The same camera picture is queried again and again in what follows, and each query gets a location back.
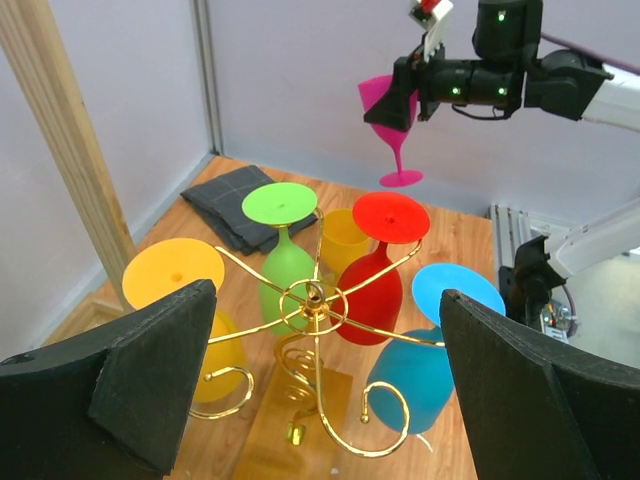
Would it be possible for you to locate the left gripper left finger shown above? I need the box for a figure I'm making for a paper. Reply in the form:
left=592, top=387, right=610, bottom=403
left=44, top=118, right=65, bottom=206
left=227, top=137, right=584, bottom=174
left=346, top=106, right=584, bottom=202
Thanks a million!
left=1, top=280, right=217, bottom=479

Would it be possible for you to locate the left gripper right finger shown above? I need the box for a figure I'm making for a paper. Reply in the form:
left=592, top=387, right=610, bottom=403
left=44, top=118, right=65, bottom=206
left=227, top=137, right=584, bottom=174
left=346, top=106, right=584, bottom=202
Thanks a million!
left=440, top=290, right=639, bottom=479

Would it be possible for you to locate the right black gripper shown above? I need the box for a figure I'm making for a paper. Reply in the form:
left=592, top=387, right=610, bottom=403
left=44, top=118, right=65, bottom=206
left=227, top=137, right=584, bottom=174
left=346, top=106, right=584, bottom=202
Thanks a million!
left=362, top=57, right=520, bottom=132

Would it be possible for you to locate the pink wine glass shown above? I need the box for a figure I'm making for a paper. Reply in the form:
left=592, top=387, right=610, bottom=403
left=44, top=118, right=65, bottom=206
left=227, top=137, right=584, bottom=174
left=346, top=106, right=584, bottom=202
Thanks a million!
left=358, top=75, right=423, bottom=188

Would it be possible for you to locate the blue wine glass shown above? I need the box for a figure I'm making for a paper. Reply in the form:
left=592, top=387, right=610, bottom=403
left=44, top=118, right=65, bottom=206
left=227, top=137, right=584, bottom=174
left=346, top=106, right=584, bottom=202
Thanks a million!
left=367, top=263, right=505, bottom=435

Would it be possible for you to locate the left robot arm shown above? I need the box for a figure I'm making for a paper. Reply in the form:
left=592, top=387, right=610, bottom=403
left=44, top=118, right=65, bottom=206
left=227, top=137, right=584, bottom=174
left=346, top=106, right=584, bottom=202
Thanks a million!
left=1, top=206, right=639, bottom=479

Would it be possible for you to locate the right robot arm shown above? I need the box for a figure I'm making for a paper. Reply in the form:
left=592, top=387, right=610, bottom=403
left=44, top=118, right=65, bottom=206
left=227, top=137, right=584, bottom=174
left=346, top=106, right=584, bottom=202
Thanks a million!
left=364, top=1, right=639, bottom=132

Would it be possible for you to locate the orange yellow wine glass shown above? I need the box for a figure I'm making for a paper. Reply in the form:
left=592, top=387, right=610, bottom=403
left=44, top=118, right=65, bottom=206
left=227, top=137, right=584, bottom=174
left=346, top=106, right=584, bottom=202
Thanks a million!
left=122, top=238, right=247, bottom=403

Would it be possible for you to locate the red wine glass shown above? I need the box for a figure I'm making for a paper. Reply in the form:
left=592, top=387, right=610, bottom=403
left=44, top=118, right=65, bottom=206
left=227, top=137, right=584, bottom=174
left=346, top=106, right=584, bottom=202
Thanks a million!
left=331, top=192, right=430, bottom=332

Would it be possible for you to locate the amber rack base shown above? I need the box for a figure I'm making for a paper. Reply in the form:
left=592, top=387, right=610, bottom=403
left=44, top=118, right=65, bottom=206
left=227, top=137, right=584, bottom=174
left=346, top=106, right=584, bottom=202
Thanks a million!
left=233, top=366, right=338, bottom=480

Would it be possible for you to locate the green wine glass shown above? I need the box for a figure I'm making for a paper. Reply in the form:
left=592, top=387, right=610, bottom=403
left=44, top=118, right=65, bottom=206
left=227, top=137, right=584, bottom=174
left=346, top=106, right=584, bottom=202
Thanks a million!
left=242, top=182, right=318, bottom=324

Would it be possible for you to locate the grey folded cloth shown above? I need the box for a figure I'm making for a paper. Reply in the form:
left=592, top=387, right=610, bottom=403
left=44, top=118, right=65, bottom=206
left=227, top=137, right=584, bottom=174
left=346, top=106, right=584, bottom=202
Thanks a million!
left=179, top=163, right=321, bottom=256

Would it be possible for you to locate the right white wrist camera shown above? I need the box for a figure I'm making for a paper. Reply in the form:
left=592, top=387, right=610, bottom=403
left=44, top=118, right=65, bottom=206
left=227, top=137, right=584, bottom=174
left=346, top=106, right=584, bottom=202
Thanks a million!
left=409, top=0, right=454, bottom=63

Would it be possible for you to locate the wooden frame base bar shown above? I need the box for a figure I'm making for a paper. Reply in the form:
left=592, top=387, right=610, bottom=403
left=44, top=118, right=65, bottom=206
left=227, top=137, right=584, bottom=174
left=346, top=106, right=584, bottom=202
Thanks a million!
left=43, top=293, right=125, bottom=346

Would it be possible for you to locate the gold wire glass rack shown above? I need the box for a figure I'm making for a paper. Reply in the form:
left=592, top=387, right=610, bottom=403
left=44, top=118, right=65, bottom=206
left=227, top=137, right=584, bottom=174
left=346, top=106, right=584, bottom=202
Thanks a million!
left=188, top=207, right=447, bottom=458

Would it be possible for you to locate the wooden frame post centre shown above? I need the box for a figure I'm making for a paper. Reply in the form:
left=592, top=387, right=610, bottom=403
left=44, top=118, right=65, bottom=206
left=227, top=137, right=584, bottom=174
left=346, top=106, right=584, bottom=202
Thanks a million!
left=1, top=1, right=135, bottom=313

